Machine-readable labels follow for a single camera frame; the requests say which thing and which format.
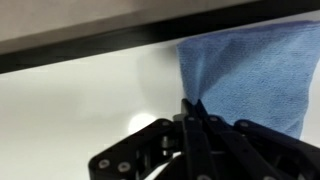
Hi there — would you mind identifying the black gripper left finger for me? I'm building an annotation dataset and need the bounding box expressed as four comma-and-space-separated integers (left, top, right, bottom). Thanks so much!
88, 99, 214, 180

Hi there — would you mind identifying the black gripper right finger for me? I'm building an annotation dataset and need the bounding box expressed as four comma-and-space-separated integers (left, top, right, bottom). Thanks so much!
195, 101, 320, 180

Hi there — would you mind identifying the blue microfiber towel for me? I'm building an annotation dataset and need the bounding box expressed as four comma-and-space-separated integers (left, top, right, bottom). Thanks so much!
177, 21, 320, 138

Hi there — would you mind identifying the black framed whiteboard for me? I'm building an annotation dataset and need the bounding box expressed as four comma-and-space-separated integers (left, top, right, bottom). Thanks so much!
0, 0, 318, 180

